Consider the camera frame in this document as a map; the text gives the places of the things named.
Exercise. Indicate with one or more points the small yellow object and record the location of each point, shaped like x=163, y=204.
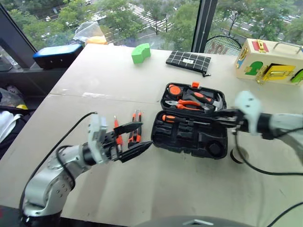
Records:
x=21, y=107

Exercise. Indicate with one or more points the black garment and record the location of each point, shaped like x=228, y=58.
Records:
x=26, y=123

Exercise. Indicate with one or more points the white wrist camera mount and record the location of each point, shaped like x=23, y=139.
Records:
x=248, y=106
x=95, y=134

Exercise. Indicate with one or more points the black white grid pouch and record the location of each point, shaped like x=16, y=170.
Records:
x=187, y=60

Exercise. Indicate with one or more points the wooden lock puzzle box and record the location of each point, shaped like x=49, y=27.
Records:
x=251, y=56

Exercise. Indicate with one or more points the orange round object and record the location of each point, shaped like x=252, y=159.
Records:
x=97, y=40

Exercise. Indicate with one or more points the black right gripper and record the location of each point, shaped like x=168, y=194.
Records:
x=240, y=120

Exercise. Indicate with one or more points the black tape roll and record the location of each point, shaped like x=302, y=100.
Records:
x=243, y=156

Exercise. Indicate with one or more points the black plastic tool case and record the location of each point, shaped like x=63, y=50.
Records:
x=189, y=142

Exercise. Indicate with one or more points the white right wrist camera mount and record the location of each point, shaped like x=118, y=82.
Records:
x=248, y=106

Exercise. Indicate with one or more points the blue black box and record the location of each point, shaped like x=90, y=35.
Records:
x=56, y=56

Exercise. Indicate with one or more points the orange black tape measure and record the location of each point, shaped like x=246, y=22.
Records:
x=175, y=90

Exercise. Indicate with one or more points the green curved block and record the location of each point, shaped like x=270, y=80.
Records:
x=140, y=55

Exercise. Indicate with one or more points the dark panel with red mark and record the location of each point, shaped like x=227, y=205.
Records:
x=9, y=216

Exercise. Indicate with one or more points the grey crumpled bag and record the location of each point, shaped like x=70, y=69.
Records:
x=9, y=97

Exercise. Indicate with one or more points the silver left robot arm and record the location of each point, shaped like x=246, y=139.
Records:
x=47, y=189

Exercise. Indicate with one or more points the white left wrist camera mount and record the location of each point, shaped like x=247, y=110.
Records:
x=95, y=134

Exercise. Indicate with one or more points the clear plastic bag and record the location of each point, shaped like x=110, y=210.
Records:
x=86, y=30

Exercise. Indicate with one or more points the black window frame post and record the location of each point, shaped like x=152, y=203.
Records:
x=203, y=23

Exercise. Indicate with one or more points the black racket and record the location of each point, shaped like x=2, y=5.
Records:
x=221, y=46

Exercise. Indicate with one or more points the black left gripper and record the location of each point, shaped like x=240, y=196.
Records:
x=110, y=146

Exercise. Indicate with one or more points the dark slanted window beam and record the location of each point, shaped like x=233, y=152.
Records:
x=16, y=30

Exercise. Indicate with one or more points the white cloth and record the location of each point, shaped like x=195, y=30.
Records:
x=9, y=123

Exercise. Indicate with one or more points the slim orange screwdriver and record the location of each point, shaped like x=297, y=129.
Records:
x=116, y=122

